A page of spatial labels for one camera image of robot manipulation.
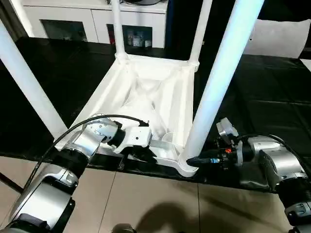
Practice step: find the black metal frame bar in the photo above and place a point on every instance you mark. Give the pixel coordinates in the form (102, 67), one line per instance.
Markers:
(11, 183)

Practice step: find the grey helmet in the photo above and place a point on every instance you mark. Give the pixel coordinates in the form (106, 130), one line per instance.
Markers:
(143, 1)

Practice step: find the white flat board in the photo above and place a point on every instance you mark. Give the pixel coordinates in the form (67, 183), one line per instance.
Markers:
(306, 63)

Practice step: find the white plastic table top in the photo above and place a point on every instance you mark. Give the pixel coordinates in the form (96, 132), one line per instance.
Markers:
(175, 97)

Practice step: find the white glass-door cabinet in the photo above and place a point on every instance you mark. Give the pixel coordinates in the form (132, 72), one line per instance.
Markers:
(60, 14)

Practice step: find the grey cushion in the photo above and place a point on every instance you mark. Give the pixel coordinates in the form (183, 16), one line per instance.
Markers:
(279, 38)

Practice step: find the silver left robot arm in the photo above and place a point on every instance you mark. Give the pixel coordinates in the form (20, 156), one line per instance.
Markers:
(85, 140)

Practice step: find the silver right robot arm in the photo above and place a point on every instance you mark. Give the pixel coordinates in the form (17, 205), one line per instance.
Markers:
(279, 160)

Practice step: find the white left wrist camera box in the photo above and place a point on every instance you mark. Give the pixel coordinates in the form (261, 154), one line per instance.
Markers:
(138, 136)

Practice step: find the red bottle behind glass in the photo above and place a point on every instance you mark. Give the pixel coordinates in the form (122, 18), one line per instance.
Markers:
(111, 37)

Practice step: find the black work mat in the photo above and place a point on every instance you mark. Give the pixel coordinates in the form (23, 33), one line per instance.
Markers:
(267, 97)

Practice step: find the white plastic table leg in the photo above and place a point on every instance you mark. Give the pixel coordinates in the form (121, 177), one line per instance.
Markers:
(218, 72)
(119, 31)
(199, 31)
(26, 80)

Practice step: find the black box with yellow label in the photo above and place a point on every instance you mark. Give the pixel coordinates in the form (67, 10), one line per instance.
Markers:
(179, 24)

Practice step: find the white cup behind glass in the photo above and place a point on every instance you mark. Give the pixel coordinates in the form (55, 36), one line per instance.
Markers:
(147, 43)

